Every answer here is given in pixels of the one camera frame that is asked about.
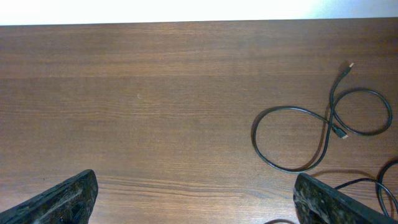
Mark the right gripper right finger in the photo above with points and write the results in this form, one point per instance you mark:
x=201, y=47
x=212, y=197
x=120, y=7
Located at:
x=317, y=202

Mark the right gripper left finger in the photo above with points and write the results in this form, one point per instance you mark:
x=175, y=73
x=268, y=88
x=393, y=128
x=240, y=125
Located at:
x=71, y=201

